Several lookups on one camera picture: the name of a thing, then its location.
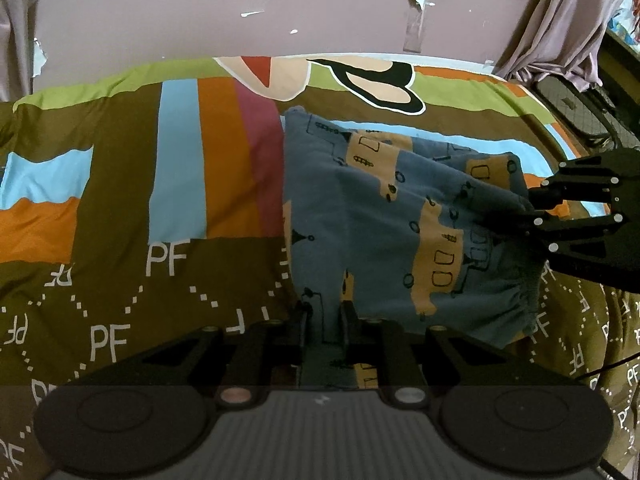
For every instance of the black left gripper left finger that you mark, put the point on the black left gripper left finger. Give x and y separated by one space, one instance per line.
265 355

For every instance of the blue patterned children's pants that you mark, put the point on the blue patterned children's pants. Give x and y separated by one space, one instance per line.
406 229

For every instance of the grey black bag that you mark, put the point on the grey black bag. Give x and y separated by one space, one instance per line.
601 118

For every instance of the mauve curtain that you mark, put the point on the mauve curtain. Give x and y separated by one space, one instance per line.
16 49
562 38

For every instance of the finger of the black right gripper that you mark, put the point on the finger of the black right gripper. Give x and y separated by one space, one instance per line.
610 178
603 249

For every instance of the colourful striped bed sheet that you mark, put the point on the colourful striped bed sheet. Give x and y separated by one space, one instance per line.
150 204

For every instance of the mauve left curtain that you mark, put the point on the mauve left curtain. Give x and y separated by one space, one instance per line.
16 49

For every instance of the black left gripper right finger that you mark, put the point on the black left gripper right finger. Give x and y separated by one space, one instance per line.
439 358

